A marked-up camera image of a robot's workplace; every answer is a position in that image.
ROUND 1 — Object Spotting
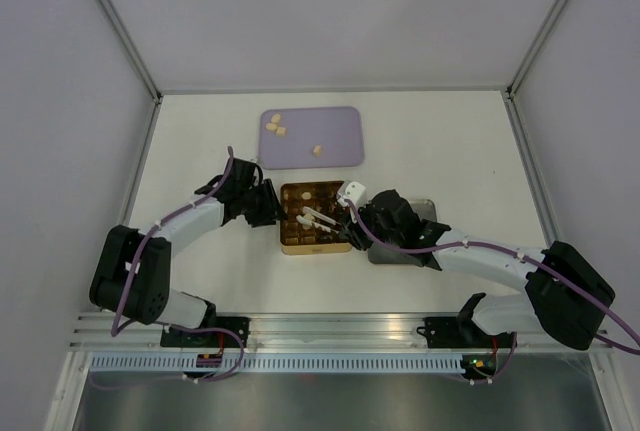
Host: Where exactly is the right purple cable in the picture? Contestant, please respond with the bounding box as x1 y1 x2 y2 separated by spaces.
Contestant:
344 200 640 355

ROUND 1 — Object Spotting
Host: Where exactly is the purple cable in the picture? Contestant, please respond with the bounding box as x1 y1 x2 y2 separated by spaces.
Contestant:
344 200 640 355
89 145 246 392

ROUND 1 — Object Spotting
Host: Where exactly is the silver tin lid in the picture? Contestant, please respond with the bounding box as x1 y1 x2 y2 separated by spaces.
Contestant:
367 190 447 271

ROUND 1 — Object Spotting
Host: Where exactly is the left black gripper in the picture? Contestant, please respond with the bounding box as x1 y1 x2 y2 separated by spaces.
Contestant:
240 179 288 229

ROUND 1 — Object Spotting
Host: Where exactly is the purple plastic tray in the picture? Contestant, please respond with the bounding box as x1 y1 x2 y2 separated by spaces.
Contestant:
258 106 365 170

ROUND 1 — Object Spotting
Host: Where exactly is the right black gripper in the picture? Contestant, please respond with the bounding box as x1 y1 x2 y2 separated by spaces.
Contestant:
339 199 402 250

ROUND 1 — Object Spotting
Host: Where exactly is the right aluminium frame post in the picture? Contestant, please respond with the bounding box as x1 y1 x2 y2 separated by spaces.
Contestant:
504 0 571 100

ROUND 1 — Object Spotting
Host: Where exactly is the left aluminium frame post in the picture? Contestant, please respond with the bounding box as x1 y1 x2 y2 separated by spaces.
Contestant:
95 0 162 104

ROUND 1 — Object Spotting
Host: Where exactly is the white slotted cable duct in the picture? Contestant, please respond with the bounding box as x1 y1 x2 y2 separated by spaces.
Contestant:
90 352 464 374

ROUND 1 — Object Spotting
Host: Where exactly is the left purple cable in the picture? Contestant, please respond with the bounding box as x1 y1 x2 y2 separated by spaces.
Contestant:
89 145 246 392

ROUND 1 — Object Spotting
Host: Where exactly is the aluminium mounting rail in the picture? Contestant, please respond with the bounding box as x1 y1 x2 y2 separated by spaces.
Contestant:
67 311 615 352

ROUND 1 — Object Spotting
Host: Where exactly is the aluminium frame post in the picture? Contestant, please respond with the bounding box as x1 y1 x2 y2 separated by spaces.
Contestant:
95 0 162 104
504 0 571 100

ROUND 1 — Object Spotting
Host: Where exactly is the gold chocolate box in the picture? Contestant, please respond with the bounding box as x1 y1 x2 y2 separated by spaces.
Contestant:
279 181 352 256

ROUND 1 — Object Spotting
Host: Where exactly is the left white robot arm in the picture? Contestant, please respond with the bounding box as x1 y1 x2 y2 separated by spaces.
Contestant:
89 156 285 347

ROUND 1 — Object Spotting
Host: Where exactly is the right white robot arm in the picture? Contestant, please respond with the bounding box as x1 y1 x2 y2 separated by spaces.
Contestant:
337 182 615 351

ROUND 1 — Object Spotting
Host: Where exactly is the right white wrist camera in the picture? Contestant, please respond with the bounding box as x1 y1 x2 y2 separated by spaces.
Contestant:
336 181 367 208

